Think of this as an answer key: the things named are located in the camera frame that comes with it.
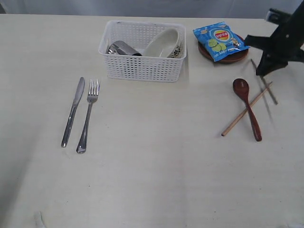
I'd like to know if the shiny metal cup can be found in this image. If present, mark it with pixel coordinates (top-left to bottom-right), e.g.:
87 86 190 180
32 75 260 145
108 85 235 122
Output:
106 40 142 56

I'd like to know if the dark red wooden spoon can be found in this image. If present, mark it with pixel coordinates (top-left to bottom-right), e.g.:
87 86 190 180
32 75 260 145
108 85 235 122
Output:
233 78 262 142

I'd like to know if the wooden chopstick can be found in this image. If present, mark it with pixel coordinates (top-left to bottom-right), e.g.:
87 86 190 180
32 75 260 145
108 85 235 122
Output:
221 88 268 136
250 59 278 105

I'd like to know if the silver table knife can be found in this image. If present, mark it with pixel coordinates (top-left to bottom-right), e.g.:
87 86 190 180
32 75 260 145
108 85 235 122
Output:
61 77 85 148

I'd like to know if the white patterned ceramic bowl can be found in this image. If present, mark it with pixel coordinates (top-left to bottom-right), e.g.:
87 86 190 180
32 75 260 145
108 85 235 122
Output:
142 28 182 58

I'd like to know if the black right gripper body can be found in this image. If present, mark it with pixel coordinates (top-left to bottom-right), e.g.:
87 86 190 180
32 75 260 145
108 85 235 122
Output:
244 7 304 63

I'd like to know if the blue chips bag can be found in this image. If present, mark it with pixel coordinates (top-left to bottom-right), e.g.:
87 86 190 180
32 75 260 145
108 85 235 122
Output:
193 22 249 62

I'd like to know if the brown round wooden plate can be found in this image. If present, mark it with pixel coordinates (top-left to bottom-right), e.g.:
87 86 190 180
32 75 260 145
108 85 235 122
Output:
198 41 249 64

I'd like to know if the white perforated plastic basket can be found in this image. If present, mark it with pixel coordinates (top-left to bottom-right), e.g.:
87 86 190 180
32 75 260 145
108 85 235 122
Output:
98 20 187 82

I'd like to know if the silver fork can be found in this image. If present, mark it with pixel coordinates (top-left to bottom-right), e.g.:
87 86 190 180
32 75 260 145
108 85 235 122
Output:
76 79 100 154

